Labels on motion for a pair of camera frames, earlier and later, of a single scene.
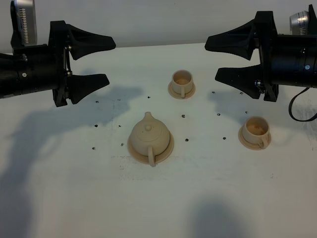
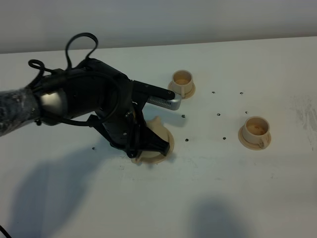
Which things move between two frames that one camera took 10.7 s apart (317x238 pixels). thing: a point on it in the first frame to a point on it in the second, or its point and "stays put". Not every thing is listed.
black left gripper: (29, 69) to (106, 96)
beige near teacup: (255, 130) stays put
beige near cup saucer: (252, 146) stays put
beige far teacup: (182, 82) stays put
